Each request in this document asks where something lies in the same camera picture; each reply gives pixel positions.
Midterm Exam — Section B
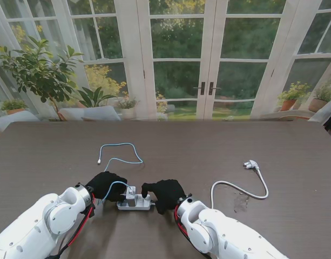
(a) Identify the printed garden window backdrop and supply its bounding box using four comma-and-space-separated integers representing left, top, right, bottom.
0, 0, 331, 144

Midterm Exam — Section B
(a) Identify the light blue USB cable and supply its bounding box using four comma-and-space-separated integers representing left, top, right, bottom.
97, 142, 144, 203

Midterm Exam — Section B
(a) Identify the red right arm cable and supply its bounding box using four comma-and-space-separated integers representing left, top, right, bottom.
174, 202, 210, 259

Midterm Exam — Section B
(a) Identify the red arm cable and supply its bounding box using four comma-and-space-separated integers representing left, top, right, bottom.
174, 202, 210, 259
57, 193, 96, 257

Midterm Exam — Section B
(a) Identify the red left arm cable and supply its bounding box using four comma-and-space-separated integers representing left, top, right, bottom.
57, 193, 96, 257

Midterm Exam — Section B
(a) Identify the white power strip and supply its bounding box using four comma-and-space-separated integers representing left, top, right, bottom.
116, 193, 152, 212

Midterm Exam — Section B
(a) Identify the grey charger adapter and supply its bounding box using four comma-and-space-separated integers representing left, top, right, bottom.
125, 186, 137, 208

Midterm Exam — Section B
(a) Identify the white power cord with plug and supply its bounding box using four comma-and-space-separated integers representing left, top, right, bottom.
210, 159, 269, 210

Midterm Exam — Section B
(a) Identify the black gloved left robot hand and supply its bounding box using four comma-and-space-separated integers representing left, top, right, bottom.
85, 171, 128, 203

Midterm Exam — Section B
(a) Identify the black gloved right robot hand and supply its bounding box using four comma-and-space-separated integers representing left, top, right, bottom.
141, 179, 187, 215

